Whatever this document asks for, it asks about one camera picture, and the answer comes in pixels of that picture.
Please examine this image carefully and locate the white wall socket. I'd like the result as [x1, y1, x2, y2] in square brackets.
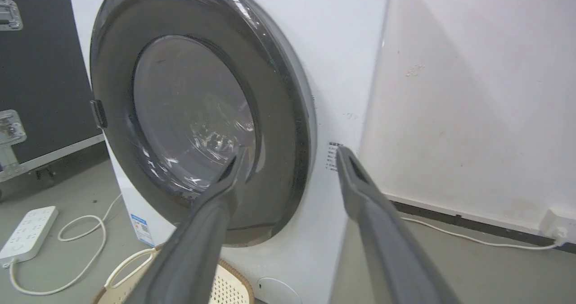
[538, 208, 576, 245]

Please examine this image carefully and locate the white power strip cable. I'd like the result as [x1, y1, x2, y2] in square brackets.
[8, 193, 123, 295]

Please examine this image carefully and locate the white power strip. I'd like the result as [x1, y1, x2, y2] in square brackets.
[0, 206, 59, 268]

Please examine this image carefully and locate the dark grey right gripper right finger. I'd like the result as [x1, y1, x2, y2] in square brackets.
[335, 145, 460, 304]

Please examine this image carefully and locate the round grey washing machine door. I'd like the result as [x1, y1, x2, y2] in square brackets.
[89, 0, 312, 248]

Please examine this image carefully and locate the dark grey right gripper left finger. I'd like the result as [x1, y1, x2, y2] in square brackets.
[124, 145, 249, 304]

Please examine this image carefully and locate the white front-load washing machine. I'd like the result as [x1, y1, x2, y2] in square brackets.
[67, 0, 393, 304]

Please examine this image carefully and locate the white wall cable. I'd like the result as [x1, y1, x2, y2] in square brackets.
[400, 217, 563, 250]

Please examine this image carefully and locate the cream plastic laundry basket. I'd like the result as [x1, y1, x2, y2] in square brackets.
[92, 244, 255, 304]

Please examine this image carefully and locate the black flight case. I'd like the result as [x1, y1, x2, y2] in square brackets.
[0, 0, 105, 201]

